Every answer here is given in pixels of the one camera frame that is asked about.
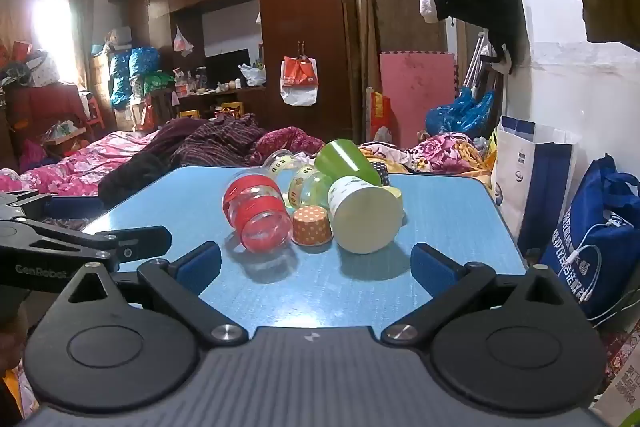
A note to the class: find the clear cup with yellow band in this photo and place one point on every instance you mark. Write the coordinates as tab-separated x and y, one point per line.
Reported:
310	187
277	163

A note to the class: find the pink floral blanket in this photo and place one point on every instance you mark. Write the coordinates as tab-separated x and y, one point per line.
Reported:
75	164

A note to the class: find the colourful floral quilt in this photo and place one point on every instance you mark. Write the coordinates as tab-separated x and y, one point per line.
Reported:
445	154

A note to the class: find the black cloth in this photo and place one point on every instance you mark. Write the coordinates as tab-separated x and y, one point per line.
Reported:
135	177

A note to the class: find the red banded clear cup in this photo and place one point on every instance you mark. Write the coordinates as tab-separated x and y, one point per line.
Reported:
250	202

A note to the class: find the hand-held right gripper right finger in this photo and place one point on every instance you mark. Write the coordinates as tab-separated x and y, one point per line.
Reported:
434	264

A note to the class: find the magenta floral cloth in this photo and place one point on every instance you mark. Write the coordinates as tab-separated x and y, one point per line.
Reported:
287	142

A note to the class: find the red box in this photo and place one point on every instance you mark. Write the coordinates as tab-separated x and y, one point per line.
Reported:
381	114

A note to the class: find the white and blue paper bag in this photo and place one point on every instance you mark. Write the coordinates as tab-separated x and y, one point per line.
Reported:
530	187

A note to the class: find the red armchair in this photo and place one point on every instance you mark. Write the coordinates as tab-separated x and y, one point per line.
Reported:
45	104

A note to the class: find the blue plastic bags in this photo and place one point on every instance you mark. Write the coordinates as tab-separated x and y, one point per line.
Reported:
457	114

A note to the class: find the black polka dot cup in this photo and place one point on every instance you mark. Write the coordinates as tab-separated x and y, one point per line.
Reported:
381	173

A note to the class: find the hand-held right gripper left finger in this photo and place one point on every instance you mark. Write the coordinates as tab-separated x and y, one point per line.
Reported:
200	263

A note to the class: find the orange polka dot paper cup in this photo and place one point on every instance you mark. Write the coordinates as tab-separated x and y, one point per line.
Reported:
311	227

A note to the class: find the white plastic bag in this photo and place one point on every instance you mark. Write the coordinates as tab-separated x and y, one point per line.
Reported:
183	41

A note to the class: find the white paper cup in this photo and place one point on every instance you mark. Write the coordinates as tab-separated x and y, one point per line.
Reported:
367	219

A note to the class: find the black television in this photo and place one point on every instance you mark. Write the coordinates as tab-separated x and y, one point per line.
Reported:
227	66

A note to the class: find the green plastic cup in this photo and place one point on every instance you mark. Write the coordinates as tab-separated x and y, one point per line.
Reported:
345	162

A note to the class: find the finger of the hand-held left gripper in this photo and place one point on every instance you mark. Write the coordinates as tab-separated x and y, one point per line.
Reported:
75	207
145	238

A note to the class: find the orange and white shopping bag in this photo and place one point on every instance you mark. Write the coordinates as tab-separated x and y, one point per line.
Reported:
299	79

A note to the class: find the blue tote bag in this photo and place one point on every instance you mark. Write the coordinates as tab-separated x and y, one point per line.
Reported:
585	252

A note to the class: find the blue patterned sack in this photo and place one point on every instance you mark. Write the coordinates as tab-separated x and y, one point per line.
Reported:
135	72

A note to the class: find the dark striped blanket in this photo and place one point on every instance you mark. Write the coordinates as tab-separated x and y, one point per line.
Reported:
215	139

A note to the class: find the pink foam mat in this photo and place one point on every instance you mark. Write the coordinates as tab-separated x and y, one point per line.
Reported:
415	97

